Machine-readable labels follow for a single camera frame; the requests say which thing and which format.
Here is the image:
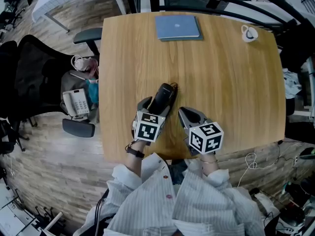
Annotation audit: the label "person's left forearm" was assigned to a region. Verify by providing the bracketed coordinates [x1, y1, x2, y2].
[126, 140, 146, 179]

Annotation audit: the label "black cable bundle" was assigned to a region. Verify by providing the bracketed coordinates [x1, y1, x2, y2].
[94, 189, 110, 236]

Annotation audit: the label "white cable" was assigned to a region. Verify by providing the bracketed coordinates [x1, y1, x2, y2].
[237, 152, 258, 188]

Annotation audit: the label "black mesh office chair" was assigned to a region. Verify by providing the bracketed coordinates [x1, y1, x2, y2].
[0, 27, 103, 152]

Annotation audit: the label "white cup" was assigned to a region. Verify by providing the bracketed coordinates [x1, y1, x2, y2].
[240, 25, 259, 43]

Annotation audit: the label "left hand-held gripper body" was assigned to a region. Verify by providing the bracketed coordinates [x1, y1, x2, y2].
[132, 111, 165, 146]

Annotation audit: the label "blue-grey laptop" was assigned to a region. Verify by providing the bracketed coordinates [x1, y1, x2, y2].
[155, 15, 204, 42]

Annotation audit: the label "white crumpled clothing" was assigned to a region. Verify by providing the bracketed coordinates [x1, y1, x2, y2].
[282, 67, 303, 99]

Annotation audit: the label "light blue table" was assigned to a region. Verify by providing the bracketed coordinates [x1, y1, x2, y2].
[305, 55, 315, 123]

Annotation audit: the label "striped light shirt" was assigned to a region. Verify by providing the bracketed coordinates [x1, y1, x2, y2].
[73, 152, 266, 236]

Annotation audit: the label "person's right forearm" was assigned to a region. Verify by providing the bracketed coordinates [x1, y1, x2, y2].
[199, 152, 220, 178]

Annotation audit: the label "black wristwatch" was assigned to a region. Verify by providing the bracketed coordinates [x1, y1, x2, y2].
[126, 145, 145, 159]

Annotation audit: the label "pink white pouch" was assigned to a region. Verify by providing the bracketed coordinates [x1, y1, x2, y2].
[70, 55, 99, 77]

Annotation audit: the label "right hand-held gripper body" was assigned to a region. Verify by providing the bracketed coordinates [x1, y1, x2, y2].
[188, 121, 224, 156]

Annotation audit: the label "teal cloth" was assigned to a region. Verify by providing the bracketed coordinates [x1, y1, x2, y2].
[85, 79, 99, 104]

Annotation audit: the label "blue jeans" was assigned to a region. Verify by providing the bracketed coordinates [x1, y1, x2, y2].
[169, 159, 189, 185]

